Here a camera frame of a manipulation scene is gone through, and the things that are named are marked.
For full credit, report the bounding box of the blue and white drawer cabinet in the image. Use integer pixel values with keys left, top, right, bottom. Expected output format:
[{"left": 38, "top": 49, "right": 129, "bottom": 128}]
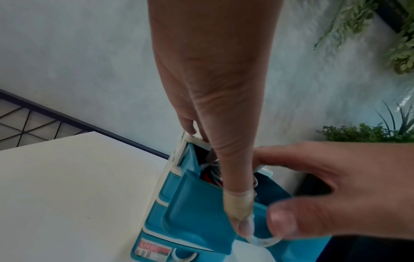
[{"left": 130, "top": 132, "right": 334, "bottom": 262}]

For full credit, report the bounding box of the tan finger bandage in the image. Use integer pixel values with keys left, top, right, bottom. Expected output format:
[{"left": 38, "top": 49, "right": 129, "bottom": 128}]
[{"left": 223, "top": 188, "right": 256, "bottom": 221}]

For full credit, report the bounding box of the pale green trailing plant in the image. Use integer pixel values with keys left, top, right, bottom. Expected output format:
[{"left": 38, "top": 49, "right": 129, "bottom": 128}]
[{"left": 313, "top": 0, "right": 414, "bottom": 76}]

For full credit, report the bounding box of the white table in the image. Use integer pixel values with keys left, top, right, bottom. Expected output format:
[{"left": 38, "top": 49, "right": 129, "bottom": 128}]
[{"left": 0, "top": 131, "right": 276, "bottom": 262}]

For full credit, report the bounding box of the person's left hand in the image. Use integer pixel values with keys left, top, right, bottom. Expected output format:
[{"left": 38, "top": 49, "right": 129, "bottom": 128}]
[{"left": 147, "top": 0, "right": 284, "bottom": 238}]

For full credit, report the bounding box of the bundle of charging cables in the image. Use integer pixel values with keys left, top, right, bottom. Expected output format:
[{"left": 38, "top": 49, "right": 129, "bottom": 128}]
[
  {"left": 201, "top": 170, "right": 225, "bottom": 189},
  {"left": 200, "top": 160, "right": 223, "bottom": 185}
]

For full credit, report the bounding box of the purple metal mesh fence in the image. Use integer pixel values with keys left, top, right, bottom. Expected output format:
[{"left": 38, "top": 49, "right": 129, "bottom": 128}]
[{"left": 0, "top": 88, "right": 171, "bottom": 160}]

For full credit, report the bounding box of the person's right hand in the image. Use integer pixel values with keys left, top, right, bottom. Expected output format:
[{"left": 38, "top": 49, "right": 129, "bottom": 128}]
[{"left": 252, "top": 141, "right": 414, "bottom": 241}]

